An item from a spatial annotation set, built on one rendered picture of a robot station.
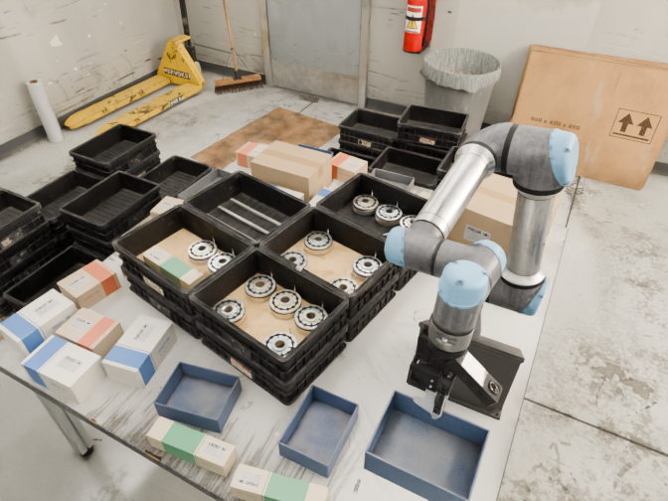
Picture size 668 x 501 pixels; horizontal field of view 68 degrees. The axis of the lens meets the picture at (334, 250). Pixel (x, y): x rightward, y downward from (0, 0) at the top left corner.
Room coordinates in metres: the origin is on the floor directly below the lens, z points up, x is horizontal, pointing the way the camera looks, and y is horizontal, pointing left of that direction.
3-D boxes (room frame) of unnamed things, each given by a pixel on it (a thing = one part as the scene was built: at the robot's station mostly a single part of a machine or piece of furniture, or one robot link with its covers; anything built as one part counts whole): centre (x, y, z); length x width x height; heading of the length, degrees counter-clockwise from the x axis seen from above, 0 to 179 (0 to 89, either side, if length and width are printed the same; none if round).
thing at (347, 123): (3.07, -0.26, 0.31); 0.40 x 0.30 x 0.34; 63
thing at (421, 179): (2.53, -0.44, 0.31); 0.40 x 0.30 x 0.34; 63
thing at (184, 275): (1.22, 0.54, 0.86); 0.24 x 0.06 x 0.06; 53
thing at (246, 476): (0.55, 0.13, 0.73); 0.24 x 0.06 x 0.06; 75
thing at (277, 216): (1.52, 0.33, 0.87); 0.40 x 0.30 x 0.11; 52
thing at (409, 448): (0.47, -0.18, 1.10); 0.20 x 0.15 x 0.07; 63
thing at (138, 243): (1.28, 0.51, 0.87); 0.40 x 0.30 x 0.11; 52
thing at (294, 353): (1.03, 0.20, 0.92); 0.40 x 0.30 x 0.02; 52
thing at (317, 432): (0.72, 0.04, 0.74); 0.20 x 0.15 x 0.07; 155
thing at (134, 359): (0.98, 0.61, 0.75); 0.20 x 0.12 x 0.09; 163
